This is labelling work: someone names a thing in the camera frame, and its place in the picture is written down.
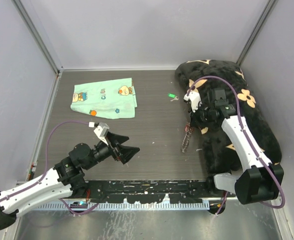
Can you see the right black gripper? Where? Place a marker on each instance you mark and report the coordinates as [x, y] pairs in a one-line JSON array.
[[195, 121]]

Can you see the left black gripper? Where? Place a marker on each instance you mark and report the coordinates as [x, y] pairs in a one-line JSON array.
[[125, 152]]

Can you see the metal keyring disc with rings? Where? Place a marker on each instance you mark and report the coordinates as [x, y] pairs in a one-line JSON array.
[[186, 138]]

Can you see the small silver key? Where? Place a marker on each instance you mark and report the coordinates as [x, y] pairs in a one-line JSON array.
[[176, 98]]

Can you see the green key tag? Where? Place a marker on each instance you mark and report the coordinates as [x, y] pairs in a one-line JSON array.
[[171, 95]]

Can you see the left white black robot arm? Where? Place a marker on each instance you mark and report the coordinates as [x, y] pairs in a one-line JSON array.
[[65, 179]]

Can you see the black floral plush pillow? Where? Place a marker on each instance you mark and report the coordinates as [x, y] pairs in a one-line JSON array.
[[219, 154]]

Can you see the green cartoon print cloth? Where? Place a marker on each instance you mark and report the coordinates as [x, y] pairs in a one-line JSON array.
[[109, 99]]

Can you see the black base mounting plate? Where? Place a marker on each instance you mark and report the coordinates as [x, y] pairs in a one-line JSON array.
[[146, 191]]

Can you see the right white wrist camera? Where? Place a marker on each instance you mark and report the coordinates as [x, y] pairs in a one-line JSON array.
[[194, 99]]

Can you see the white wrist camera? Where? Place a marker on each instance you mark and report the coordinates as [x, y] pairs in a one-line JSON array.
[[101, 130], [194, 99]]

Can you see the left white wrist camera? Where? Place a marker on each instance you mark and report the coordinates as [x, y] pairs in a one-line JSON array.
[[101, 130]]

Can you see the white slotted cable duct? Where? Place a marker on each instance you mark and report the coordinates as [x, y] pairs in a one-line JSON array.
[[137, 206]]

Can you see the right aluminium frame post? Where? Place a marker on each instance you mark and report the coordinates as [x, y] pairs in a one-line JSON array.
[[267, 10]]

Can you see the aluminium frame post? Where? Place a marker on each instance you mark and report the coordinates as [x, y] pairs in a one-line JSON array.
[[27, 12], [267, 10]]

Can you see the left aluminium frame post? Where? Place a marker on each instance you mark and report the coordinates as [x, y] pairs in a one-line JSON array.
[[27, 12]]

